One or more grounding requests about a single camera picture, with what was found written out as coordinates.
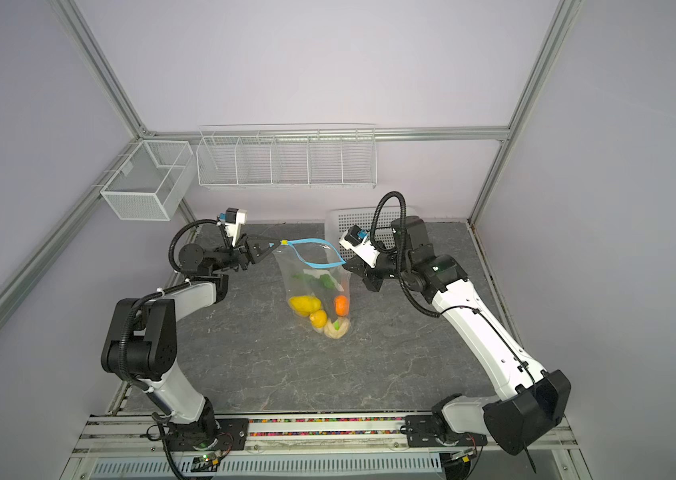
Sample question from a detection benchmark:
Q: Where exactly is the small white mesh box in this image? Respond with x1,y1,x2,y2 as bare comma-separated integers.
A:
101,140,196,221

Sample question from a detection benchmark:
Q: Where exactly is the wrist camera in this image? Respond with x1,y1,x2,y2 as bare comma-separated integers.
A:
339,225,380,268
218,208,248,248

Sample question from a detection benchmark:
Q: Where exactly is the clear zip top bag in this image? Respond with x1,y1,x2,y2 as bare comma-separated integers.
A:
274,238,352,340

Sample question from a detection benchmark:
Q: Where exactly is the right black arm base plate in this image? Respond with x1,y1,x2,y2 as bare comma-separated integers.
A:
400,414,488,448

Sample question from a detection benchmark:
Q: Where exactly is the long white wire shelf basket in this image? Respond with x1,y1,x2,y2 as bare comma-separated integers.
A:
195,123,378,188

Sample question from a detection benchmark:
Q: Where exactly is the yellow toy banana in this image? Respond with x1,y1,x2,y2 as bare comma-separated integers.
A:
288,295,323,317

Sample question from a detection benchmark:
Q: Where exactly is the yellow toy lemon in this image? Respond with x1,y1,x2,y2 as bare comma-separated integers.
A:
309,310,329,331

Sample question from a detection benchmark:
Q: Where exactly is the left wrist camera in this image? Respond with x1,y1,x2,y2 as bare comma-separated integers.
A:
218,208,248,248

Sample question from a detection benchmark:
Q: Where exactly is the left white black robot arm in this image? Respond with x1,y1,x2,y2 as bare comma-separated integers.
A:
101,208,276,450

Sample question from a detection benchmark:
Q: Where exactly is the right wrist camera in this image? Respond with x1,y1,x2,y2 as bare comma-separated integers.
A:
339,225,380,268

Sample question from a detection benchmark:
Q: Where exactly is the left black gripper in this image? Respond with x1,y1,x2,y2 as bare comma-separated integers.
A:
211,234,281,274

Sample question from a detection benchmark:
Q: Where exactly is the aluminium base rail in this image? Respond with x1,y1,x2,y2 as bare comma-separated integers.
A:
70,409,580,460

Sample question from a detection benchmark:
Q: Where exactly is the white plastic perforated basket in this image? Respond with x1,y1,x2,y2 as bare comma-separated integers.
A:
324,204,401,247

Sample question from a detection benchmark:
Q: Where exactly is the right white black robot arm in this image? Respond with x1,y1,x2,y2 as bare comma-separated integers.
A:
340,216,572,455

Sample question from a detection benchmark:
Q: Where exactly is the orange toy carrot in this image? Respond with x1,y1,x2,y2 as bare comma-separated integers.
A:
334,295,350,317

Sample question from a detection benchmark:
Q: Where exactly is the beige round toy bun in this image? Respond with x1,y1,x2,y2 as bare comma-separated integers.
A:
323,317,351,339

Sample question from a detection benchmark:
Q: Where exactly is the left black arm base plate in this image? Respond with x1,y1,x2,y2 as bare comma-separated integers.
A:
166,417,250,452

